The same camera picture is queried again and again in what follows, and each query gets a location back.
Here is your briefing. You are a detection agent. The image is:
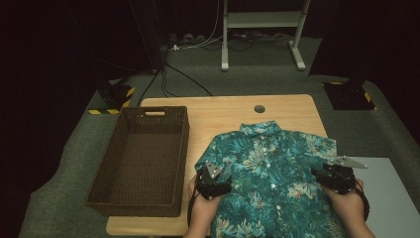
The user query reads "white metal stand frame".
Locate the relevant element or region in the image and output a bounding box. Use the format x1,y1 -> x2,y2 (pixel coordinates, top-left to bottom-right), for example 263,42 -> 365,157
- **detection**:
221,0 -> 311,72

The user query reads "left hand-held gripper cable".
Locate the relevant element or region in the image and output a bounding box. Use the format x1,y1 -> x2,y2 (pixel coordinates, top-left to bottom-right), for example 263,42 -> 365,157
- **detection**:
186,175 -> 201,230

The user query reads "black floor cable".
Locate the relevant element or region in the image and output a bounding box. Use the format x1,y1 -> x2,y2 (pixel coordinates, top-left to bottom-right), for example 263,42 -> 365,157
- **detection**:
137,67 -> 161,107
164,61 -> 214,97

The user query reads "black stand base plate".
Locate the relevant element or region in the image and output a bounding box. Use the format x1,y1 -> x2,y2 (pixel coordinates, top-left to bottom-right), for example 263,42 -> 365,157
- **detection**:
322,77 -> 377,111

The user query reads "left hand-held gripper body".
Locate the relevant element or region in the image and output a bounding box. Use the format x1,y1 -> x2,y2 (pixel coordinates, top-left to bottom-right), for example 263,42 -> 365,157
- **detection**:
196,160 -> 226,201

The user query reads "hand-held gripper cable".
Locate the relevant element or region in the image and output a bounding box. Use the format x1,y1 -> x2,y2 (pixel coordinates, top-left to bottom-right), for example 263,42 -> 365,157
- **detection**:
186,175 -> 201,230
355,179 -> 370,223

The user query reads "white cable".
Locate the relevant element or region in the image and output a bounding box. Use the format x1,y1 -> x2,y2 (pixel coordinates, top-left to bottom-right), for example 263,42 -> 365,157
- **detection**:
167,0 -> 226,52

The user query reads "grey floor carpet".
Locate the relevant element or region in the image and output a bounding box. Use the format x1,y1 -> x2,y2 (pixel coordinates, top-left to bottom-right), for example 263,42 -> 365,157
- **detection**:
13,34 -> 420,238

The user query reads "light grey board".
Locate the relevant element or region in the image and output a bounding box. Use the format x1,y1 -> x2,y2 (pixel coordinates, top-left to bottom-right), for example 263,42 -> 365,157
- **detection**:
336,156 -> 420,238

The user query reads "right hand-held gripper cable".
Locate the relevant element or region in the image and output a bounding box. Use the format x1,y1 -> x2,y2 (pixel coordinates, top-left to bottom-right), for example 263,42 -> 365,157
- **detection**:
355,179 -> 370,223

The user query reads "dark power strip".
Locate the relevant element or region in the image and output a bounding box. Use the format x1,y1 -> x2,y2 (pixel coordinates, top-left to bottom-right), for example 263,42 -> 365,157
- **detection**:
167,32 -> 207,46

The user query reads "brown wicker basket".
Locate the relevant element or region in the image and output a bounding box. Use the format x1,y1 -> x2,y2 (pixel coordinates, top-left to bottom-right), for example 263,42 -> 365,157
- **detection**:
84,105 -> 191,218

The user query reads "black cable tangle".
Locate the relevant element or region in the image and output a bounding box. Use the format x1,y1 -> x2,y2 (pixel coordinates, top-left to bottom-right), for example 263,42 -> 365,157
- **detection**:
227,31 -> 285,53

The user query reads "person's right hand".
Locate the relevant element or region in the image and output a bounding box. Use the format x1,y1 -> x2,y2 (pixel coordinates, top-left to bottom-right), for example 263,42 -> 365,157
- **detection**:
321,178 -> 366,230

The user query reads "teal floral shirt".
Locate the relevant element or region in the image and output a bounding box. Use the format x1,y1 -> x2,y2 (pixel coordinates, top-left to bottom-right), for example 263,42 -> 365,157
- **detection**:
194,120 -> 348,238

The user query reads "black base with yellow stripes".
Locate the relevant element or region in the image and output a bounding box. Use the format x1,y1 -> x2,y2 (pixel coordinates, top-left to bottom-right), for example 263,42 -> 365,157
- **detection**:
87,78 -> 137,116

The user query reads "person's left hand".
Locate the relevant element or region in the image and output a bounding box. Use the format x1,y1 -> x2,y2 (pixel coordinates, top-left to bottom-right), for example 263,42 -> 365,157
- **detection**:
186,177 -> 223,238

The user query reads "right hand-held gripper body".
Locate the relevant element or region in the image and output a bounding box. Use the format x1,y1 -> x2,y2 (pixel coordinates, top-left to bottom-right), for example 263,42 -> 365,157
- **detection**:
321,156 -> 368,195

